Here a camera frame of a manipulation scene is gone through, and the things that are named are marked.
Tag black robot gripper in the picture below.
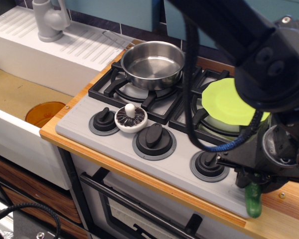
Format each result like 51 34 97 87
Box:
217 123 299 194

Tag green toy pickle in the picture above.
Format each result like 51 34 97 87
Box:
245 182 262 219

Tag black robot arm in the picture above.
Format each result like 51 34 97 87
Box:
172 0 299 193

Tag black right stove knob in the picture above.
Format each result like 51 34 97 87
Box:
190 151 230 183

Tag black stove knob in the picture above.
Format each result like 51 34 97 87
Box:
190 151 230 183
132 123 177 161
89 107 119 136

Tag lime green plate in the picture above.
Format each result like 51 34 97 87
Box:
202 78 256 126

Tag black middle stove knob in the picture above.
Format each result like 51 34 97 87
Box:
132 123 177 161

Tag grey toy stove top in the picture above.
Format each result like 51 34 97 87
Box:
55 65 270 220

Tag white brown toy mushroom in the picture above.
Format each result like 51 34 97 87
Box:
114 103 148 133

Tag stainless steel pot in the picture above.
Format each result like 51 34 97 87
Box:
102 30 185 91

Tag black left stove knob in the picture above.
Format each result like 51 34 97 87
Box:
89 107 119 136

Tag black right burner grate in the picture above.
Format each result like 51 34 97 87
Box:
168 68 260 150

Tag black burner grate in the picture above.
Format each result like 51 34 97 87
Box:
168 68 260 150
88 61 183 124

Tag black left burner grate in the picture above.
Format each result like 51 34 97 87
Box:
88 61 183 124

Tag orange plastic sink drain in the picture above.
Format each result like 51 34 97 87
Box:
25 101 65 128

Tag wooden drawer front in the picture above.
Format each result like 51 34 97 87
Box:
0 156 89 239

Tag white toy sink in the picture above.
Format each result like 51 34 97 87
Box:
0 6 129 190

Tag grey toy faucet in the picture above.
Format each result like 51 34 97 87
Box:
32 0 70 42

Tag oven door with black handle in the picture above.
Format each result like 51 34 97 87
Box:
80 168 248 239

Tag black braided cable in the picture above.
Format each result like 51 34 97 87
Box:
183 14 263 153

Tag black cable lower left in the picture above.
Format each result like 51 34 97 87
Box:
0 202 61 239

